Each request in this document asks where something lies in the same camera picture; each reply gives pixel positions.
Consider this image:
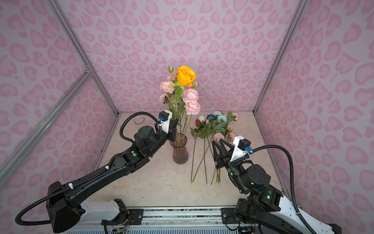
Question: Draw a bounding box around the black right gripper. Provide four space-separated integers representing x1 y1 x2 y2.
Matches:
211 138 250 195

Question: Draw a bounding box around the white rose spray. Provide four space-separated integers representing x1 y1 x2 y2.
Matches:
198 115 206 123

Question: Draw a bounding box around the pink peony flower spray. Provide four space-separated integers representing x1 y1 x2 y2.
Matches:
181 87 201 134

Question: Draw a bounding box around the pink ribbed glass vase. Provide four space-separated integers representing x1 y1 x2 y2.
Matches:
170 133 189 165

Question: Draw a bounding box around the pink rose bud spray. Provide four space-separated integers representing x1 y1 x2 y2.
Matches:
159 66 175 94

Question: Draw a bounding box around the orange flower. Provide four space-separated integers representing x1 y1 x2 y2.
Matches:
172 65 197 123

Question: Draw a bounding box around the tall clear ribbed glass vase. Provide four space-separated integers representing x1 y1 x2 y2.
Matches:
134 116 145 125

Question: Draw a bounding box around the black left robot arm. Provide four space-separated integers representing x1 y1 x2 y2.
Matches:
46 120 178 233

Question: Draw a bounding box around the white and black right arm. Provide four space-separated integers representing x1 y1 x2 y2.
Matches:
212 136 342 234

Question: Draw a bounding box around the red rose stem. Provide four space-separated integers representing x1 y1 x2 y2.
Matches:
191 119 202 183

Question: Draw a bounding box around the pile of green flower stems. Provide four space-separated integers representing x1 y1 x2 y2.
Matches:
192 111 239 182

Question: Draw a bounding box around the light blue flower spray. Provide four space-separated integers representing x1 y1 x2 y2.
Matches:
213 111 228 123

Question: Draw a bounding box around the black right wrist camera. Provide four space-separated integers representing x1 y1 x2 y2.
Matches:
230 136 252 162

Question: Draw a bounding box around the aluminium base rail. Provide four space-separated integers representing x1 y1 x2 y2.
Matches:
65 205 310 234

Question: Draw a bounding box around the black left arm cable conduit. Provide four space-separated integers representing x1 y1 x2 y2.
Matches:
14 111 160 226

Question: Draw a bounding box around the aluminium frame corner post left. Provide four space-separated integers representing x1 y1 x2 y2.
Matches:
45 0 119 116

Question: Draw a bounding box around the aluminium frame post right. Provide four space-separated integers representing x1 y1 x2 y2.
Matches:
253 0 310 116

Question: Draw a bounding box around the aluminium diagonal frame bar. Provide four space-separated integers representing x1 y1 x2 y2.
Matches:
1 69 92 188

